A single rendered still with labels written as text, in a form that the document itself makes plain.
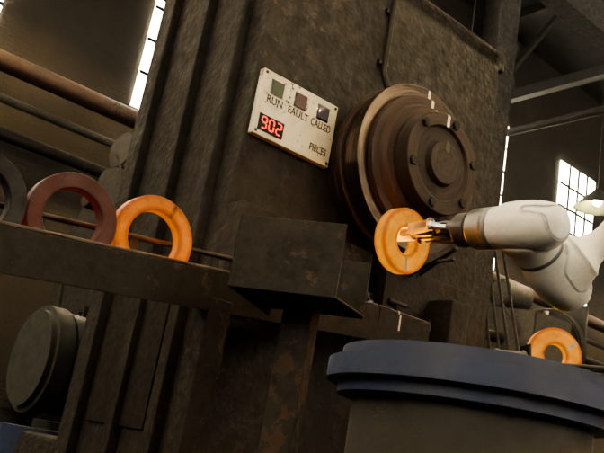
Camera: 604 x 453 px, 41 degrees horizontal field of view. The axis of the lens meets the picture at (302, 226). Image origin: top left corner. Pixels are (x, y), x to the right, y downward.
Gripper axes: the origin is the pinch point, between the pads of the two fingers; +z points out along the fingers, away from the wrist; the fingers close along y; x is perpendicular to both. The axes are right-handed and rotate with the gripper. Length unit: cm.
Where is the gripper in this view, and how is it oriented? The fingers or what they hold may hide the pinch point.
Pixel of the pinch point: (404, 234)
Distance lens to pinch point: 188.4
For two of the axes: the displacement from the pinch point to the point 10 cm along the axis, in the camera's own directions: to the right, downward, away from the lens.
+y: 7.4, 3.0, 6.0
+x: 2.0, -9.5, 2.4
